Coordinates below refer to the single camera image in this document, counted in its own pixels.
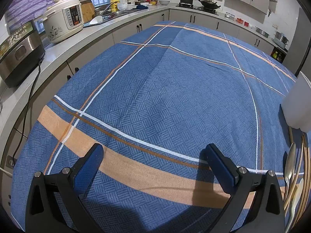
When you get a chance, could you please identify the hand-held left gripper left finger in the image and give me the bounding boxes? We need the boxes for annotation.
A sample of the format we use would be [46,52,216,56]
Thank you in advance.
[25,143,105,233]

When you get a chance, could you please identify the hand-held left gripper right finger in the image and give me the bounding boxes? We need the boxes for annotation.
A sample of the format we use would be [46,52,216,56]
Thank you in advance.
[200,144,285,233]

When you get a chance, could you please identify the metal spoon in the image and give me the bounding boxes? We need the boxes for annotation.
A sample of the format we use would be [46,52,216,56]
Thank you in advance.
[284,142,297,193]

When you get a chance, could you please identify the wooden chopstick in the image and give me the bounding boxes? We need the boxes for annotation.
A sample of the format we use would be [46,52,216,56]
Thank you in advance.
[301,148,311,224]
[284,136,305,205]
[293,136,309,232]

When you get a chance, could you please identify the white plastic spoon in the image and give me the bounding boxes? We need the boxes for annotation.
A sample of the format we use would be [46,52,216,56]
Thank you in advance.
[285,178,305,233]

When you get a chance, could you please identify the white plastic utensil holder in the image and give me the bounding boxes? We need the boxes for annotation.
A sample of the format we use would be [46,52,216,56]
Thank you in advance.
[280,71,311,134]

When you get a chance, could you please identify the blue plaid tablecloth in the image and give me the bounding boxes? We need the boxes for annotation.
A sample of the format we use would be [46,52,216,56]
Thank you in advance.
[11,21,311,233]

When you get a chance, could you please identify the stainless steel countertop appliance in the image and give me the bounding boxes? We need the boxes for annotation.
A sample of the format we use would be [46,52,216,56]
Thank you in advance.
[0,21,46,88]

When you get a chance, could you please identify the steel steamer pot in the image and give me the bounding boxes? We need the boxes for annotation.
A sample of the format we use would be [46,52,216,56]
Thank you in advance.
[272,31,290,49]

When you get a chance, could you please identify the steel basin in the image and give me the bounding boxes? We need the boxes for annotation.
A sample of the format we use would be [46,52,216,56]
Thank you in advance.
[255,27,271,38]

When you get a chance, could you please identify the red food containers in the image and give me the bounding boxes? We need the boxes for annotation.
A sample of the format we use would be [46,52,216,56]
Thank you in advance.
[236,18,251,28]

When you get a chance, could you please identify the tall grey cabinet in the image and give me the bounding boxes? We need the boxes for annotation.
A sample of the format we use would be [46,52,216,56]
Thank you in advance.
[288,5,311,78]

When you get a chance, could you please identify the white plate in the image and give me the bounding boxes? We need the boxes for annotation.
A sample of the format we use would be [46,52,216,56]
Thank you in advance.
[89,16,104,26]

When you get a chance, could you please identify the white electric pressure cooker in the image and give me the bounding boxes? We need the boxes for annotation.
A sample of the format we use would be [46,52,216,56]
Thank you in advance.
[43,0,84,44]

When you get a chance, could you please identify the wooden cutting board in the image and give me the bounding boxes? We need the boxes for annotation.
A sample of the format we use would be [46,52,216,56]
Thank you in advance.
[80,1,96,23]

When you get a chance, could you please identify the steel kitchen sink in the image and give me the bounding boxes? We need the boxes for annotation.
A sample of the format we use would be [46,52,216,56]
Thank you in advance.
[95,8,138,23]

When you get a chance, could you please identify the black gas stove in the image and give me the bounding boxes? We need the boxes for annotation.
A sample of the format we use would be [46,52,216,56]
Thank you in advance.
[175,2,219,14]

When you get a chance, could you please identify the black wok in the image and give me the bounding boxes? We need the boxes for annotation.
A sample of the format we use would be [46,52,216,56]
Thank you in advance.
[198,0,222,9]

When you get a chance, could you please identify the steel faucet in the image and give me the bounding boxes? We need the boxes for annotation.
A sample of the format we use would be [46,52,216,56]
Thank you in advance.
[102,1,117,15]

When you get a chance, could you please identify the white cable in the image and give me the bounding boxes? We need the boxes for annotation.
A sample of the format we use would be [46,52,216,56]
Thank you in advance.
[0,167,15,178]

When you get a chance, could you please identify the black power cable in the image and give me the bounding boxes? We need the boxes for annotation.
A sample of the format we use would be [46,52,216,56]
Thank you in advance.
[13,58,44,161]

